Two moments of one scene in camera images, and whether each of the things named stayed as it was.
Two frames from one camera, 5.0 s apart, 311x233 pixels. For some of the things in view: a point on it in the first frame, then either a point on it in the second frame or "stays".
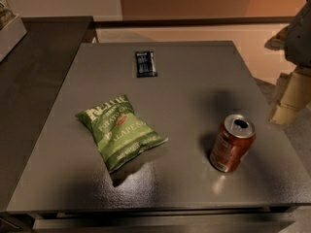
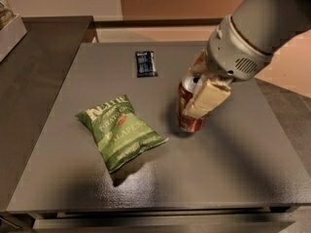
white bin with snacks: x=12 y=29 stays
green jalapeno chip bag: x=120 y=135 stays
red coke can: x=235 y=136 to x=187 y=88
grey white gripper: x=300 y=39 to x=230 y=52
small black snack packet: x=146 y=64 stays
